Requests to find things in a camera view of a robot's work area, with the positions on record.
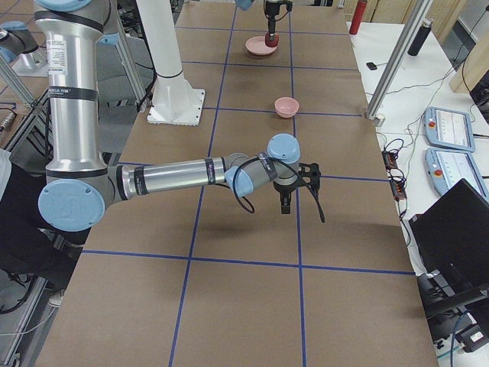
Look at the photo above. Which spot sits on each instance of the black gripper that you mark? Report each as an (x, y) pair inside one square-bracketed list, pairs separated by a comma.
[(271, 16), (283, 189)]

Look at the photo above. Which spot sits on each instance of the red yellow apple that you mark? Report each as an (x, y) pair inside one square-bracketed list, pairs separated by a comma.
[(272, 44)]

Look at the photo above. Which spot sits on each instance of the pink bowl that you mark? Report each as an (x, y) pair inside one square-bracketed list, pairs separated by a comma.
[(286, 107)]

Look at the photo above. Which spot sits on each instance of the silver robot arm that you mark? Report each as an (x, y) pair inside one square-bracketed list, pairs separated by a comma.
[(90, 66), (244, 5)]

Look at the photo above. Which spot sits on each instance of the pink plate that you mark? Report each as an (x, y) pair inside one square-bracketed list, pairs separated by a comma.
[(256, 46)]

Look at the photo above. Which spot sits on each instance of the red water bottle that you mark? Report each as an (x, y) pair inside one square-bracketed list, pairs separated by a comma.
[(357, 16)]

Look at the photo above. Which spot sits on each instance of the orange black power strip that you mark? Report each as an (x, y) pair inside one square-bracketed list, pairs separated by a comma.
[(395, 175)]

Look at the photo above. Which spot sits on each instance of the black water bottle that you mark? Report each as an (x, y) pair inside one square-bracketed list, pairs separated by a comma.
[(420, 38)]

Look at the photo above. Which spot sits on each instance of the near blue teach pendant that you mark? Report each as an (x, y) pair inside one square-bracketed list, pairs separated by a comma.
[(446, 167)]

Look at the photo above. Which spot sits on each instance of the blue teach pendant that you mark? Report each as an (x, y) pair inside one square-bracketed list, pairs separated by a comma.
[(446, 167), (448, 129)]

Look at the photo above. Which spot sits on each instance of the black laptop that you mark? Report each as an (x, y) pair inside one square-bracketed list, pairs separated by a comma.
[(453, 234)]

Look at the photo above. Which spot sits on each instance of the far blue teach pendant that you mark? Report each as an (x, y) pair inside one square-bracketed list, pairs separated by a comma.
[(448, 129)]

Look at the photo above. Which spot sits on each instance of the standing person black trousers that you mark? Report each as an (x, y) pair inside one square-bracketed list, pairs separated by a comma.
[(24, 247)]

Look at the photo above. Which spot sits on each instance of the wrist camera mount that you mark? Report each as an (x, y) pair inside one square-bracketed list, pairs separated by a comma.
[(309, 176)]

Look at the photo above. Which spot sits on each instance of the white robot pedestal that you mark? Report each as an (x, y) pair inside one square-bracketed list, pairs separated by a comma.
[(174, 100)]

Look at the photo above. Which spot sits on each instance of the aluminium frame post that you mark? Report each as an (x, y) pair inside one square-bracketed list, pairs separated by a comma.
[(400, 50)]

